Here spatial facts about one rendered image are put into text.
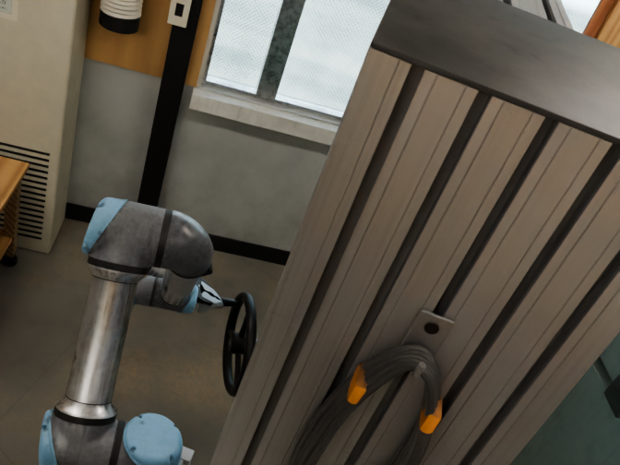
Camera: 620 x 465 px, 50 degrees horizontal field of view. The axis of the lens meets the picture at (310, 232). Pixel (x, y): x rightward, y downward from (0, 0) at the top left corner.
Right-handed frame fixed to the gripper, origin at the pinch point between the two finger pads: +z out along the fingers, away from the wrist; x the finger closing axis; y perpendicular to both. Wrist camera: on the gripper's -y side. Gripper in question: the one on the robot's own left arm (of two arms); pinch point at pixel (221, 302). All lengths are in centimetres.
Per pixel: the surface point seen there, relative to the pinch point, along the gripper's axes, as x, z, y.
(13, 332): -63, -9, 105
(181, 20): -125, -28, -19
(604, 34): -101, 91, -137
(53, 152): -112, -33, 55
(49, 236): -112, -9, 92
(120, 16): -120, -47, -6
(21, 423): -21, 0, 101
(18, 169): -99, -41, 62
